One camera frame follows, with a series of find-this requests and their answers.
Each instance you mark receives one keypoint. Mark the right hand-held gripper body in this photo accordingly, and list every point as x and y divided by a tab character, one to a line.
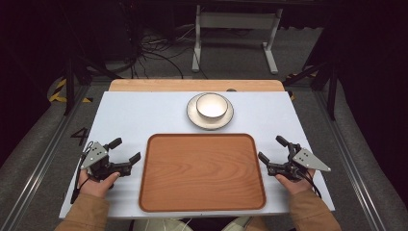
300	161

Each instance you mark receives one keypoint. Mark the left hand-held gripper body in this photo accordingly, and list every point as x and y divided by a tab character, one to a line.
95	158

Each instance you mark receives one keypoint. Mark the white plate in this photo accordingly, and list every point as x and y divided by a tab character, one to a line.
210	123

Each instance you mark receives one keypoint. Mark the white bowl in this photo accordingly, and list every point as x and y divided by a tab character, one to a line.
211	105

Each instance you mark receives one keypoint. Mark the person's right hand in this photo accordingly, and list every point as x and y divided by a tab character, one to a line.
296	183

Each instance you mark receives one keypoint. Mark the person's left hand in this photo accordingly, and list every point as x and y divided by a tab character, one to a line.
97	183

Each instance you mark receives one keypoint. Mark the wooden tray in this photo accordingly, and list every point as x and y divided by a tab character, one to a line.
202	172

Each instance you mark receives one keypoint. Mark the black tripod stand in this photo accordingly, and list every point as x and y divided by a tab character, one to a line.
325	77
71	73

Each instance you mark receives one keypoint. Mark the wooden table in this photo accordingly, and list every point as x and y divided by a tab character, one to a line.
195	85

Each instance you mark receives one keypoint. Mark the white metal stand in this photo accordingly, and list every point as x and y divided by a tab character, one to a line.
237	20

